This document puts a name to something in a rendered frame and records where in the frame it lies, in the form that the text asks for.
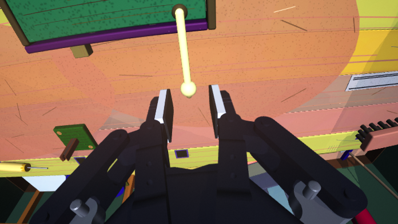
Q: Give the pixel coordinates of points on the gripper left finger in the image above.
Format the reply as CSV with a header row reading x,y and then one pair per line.
x,y
149,161

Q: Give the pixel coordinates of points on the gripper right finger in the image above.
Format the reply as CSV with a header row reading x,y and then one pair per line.
x,y
233,161

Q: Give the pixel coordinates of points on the olive corner cleat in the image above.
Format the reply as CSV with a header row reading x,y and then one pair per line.
x,y
81,51

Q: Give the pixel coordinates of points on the brown framed box lid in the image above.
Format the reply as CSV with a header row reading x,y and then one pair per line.
x,y
93,18

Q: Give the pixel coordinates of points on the olive wooden workbench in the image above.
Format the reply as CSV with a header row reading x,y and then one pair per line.
x,y
279,149

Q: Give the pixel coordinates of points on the green small plate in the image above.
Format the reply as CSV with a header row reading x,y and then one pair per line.
x,y
74,132

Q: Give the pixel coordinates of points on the brown peg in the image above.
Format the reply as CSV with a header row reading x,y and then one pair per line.
x,y
69,149

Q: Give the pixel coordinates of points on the cream ball-ended rod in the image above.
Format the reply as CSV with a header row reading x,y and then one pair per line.
x,y
183,46

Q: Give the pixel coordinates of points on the red tube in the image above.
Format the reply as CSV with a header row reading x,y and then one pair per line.
x,y
365,217

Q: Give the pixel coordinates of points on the thin tan stick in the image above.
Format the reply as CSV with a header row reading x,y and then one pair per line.
x,y
376,178

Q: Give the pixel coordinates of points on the grey lined metal plate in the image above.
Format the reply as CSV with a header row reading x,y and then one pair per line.
x,y
373,80

